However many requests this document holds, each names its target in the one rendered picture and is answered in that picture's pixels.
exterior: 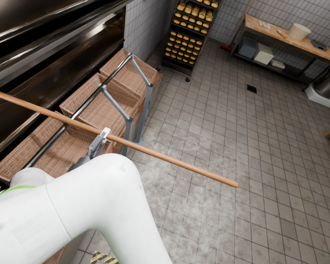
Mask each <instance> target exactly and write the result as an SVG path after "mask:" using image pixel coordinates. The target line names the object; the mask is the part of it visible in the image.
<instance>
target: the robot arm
mask: <svg viewBox="0 0 330 264"><path fill-rule="evenodd" d="M110 130H111V129H109V128H107V127H105V128H104V130H103V131H102V133H101V134H100V135H98V136H97V137H96V138H95V139H94V141H93V142H92V143H91V145H90V146H89V147H88V148H87V149H88V150H89V151H88V152H87V153H86V156H85V157H80V158H79V160H78V161H77V163H75V164H73V165H72V166H71V167H70V168H66V170H67V173H66V174H64V175H62V176H60V177H58V178H56V179H55V178H53V177H51V176H50V175H48V174H47V173H45V172H44V171H42V170H41V169H38V168H25V169H22V170H20V171H19V172H17V173H16V174H15V175H14V176H13V178H12V180H11V182H10V187H9V188H7V189H5V190H3V191H1V192H0V264H42V263H44V262H45V261H46V260H47V259H49V258H50V257H51V256H52V255H54V254H55V253H56V252H57V251H59V250H60V249H61V248H62V247H64V246H65V245H66V244H67V243H69V242H70V241H71V240H72V239H74V238H75V237H77V236H79V235H80V234H82V233H83V232H85V231H87V230H90V229H95V230H98V231H100V232H101V233H102V235H103V236H104V238H105V239H106V241H107V243H108V244H109V246H110V248H111V250H112V251H113V253H114V255H115V257H116V258H117V260H118V262H119V264H173V263H172V261H171V259H170V257H169V255H168V253H167V251H166V248H165V246H164V244H163V242H162V239H161V237H160V235H159V232H158V230H157V227H156V224H155V222H154V219H153V216H152V214H151V211H150V208H149V205H148V202H147V199H146V195H145V192H144V189H143V185H142V182H141V179H140V175H139V172H138V170H137V168H136V166H135V165H134V163H133V162H132V161H131V160H129V159H128V158H126V157H124V156H122V155H119V154H115V153H107V154H104V155H100V153H101V151H102V150H103V148H104V147H103V146H104V143H105V142H106V141H107V139H106V136H107V135H108V133H109V132H110ZM109 134H110V133H109ZM99 155H100V156H99Z"/></svg>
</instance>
